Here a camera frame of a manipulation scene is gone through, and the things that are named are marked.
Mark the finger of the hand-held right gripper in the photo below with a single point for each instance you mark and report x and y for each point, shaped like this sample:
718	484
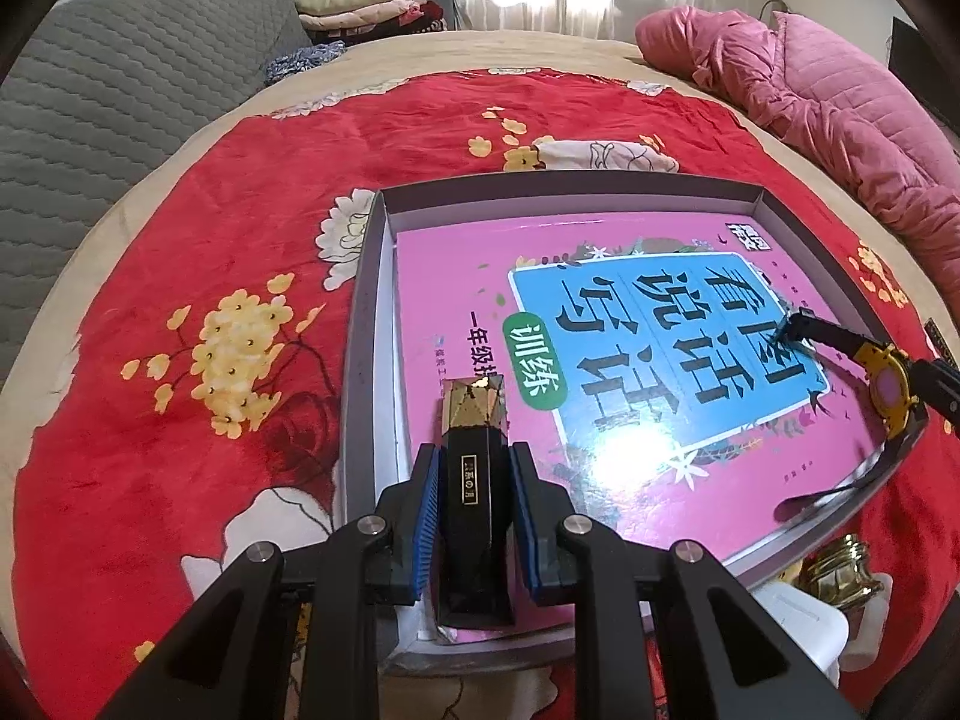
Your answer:
941	386

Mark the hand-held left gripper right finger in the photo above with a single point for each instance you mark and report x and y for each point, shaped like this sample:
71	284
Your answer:
525	517

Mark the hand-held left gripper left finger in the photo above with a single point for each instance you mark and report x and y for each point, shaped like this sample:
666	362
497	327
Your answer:
427	510

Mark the black and gold bottle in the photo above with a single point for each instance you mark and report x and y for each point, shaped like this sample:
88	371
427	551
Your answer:
472	510

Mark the grey cardboard tray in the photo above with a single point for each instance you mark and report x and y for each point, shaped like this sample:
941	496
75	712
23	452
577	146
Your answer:
367	360

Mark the brass pipe fitting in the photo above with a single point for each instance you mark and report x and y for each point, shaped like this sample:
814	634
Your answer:
836	570

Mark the pink book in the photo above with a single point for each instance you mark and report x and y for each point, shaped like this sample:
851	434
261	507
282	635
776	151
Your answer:
675	390

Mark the white earbud case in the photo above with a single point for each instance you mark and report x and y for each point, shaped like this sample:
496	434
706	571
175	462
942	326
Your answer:
795	619

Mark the pink quilt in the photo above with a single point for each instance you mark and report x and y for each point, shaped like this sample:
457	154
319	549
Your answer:
825	90

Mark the black television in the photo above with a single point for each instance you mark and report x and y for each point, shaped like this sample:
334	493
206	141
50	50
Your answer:
911	49

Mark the red floral blanket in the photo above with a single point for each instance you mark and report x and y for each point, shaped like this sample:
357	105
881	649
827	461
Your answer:
225	202

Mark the blue patterned cloth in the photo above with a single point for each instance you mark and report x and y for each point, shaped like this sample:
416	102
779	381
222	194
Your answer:
300	64

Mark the stack of folded clothes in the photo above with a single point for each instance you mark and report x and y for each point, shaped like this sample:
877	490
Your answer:
360	7

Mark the grey quilted sofa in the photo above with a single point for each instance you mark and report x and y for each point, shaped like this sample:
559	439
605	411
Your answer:
112	90

